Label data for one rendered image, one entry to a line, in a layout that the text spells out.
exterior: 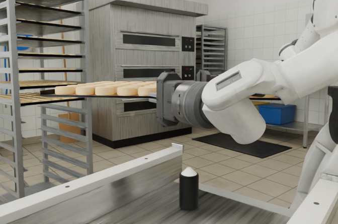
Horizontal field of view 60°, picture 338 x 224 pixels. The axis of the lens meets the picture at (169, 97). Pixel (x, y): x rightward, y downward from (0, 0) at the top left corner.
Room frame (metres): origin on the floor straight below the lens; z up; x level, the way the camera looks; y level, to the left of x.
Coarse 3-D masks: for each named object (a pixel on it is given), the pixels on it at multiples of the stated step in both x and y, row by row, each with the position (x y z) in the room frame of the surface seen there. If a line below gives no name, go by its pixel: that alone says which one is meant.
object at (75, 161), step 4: (44, 148) 2.26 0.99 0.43; (44, 152) 2.23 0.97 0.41; (48, 152) 2.22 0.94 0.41; (52, 152) 2.18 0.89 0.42; (56, 152) 2.14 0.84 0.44; (52, 156) 2.14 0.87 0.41; (56, 156) 2.13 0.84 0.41; (60, 156) 2.11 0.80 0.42; (64, 156) 2.07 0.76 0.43; (68, 156) 2.04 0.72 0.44; (64, 160) 2.03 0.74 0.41; (68, 160) 2.03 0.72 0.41; (72, 160) 2.00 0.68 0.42; (76, 160) 1.97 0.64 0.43; (76, 164) 1.95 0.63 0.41; (80, 164) 1.94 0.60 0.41; (84, 164) 1.91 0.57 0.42; (88, 164) 1.88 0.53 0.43; (84, 168) 1.87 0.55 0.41
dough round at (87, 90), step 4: (76, 88) 0.75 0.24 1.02; (80, 88) 0.75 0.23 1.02; (84, 88) 0.75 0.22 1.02; (88, 88) 0.75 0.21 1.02; (92, 88) 0.76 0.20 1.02; (76, 92) 0.76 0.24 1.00; (80, 92) 0.75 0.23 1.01; (84, 92) 0.75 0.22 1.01; (88, 92) 0.75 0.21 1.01; (92, 92) 0.76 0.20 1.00
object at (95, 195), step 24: (120, 168) 0.48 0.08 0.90; (144, 168) 0.51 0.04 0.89; (168, 168) 0.56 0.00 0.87; (48, 192) 0.38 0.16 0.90; (72, 192) 0.39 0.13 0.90; (96, 192) 0.42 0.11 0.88; (120, 192) 0.46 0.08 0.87; (144, 192) 0.51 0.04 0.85; (0, 216) 0.32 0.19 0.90; (24, 216) 0.34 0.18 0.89; (48, 216) 0.36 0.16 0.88; (72, 216) 0.39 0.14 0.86; (96, 216) 0.42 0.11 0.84
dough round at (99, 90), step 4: (96, 88) 0.75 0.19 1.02; (100, 88) 0.74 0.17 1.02; (104, 88) 0.74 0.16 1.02; (108, 88) 0.75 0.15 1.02; (112, 88) 0.75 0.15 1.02; (96, 92) 0.75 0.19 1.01; (100, 92) 0.74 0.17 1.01; (104, 92) 0.74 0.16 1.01; (108, 92) 0.74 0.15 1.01; (112, 92) 0.75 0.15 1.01
